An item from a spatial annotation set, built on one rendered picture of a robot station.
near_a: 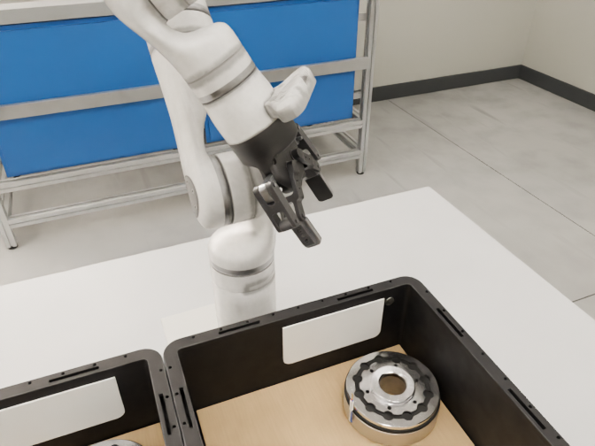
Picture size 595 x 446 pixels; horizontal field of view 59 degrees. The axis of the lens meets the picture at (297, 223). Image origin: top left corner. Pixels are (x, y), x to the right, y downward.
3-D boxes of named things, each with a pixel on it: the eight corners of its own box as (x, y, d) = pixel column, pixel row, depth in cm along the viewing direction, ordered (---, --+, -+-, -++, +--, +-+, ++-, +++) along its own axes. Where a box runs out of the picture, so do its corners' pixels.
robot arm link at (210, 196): (142, 52, 72) (208, 44, 75) (196, 238, 69) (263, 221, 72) (142, 14, 64) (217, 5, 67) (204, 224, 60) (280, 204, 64)
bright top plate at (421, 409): (328, 375, 59) (328, 372, 58) (398, 342, 63) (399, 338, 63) (383, 447, 52) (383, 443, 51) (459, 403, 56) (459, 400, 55)
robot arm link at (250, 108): (304, 116, 51) (269, 61, 48) (216, 157, 56) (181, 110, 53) (320, 78, 58) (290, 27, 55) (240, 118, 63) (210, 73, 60)
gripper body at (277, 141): (236, 114, 62) (278, 174, 67) (213, 150, 56) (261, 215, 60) (288, 88, 59) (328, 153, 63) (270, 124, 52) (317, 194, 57)
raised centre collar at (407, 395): (360, 380, 58) (360, 376, 57) (396, 362, 60) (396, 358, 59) (388, 413, 54) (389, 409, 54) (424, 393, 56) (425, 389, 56)
